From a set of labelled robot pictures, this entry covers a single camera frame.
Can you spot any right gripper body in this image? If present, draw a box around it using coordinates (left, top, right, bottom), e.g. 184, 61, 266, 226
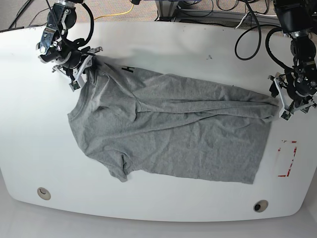
53, 47, 103, 86

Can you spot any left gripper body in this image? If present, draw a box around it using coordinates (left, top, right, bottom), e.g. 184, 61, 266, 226
268, 73, 317, 115

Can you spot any grey t-shirt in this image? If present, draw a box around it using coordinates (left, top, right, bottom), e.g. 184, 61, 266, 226
68, 57, 279, 184

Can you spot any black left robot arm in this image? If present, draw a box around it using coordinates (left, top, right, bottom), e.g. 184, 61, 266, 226
265, 0, 317, 120

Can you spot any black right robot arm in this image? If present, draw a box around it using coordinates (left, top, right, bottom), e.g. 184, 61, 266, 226
36, 0, 103, 91

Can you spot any red tape rectangle marking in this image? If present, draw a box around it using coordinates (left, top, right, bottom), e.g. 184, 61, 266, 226
274, 140, 298, 178

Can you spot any right table grommet hole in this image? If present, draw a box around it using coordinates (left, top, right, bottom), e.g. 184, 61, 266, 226
253, 200, 268, 213

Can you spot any table grommet hole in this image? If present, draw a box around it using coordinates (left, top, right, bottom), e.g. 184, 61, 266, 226
253, 200, 268, 213
37, 187, 51, 201

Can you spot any left table grommet hole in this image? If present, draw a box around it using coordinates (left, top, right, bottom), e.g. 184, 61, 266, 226
37, 187, 51, 201

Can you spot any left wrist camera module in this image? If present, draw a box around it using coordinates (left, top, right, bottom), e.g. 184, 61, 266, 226
279, 111, 292, 120

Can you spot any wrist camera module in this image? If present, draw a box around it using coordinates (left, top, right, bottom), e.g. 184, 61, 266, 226
69, 81, 81, 92
279, 111, 292, 120

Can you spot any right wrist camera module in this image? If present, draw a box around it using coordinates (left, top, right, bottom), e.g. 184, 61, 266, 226
69, 81, 81, 92

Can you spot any yellow cable on floor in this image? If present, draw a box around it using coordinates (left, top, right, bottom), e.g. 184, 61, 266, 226
94, 0, 141, 22

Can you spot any white cable on floor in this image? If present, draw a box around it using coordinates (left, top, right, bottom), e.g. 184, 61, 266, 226
235, 10, 278, 29

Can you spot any aluminium frame structure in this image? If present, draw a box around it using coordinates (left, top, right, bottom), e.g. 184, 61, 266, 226
154, 0, 279, 28

